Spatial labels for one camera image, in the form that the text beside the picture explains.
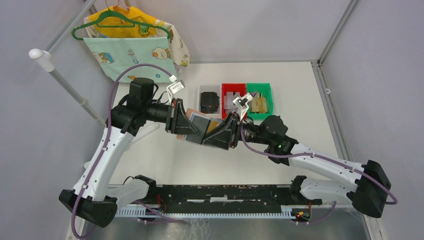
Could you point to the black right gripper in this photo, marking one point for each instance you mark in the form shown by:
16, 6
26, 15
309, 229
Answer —
226, 134

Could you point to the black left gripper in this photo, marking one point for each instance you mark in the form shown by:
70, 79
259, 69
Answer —
177, 121

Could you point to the gold credit card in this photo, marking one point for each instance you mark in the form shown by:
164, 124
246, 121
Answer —
213, 124

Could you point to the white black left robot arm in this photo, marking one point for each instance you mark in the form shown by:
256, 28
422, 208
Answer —
90, 198

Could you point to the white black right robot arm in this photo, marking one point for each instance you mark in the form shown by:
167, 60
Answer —
365, 187

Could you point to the silver cards stack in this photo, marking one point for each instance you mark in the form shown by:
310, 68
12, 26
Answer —
228, 100

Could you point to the gold cards stack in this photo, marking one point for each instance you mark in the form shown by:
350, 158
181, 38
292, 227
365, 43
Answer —
259, 104

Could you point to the white plastic bin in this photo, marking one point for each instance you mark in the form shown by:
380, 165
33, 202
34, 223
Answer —
210, 87

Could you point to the red plastic bin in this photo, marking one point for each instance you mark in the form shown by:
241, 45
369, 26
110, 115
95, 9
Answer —
235, 87

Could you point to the green plastic bin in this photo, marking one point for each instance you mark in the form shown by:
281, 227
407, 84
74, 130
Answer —
266, 90

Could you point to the mint cartoon print cloth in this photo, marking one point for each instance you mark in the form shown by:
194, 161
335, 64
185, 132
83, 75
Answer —
115, 55

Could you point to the yellow child shirt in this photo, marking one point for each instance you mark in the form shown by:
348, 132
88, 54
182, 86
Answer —
115, 27

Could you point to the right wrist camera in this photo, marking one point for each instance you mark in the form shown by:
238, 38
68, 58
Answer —
242, 104

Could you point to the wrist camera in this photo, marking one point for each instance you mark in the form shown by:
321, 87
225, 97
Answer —
242, 104
174, 88

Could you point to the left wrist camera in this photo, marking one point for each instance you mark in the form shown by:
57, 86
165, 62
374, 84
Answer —
174, 88

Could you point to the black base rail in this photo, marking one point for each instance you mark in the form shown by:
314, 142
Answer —
226, 199

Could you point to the white cable duct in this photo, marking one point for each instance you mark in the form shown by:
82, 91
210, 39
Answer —
139, 211

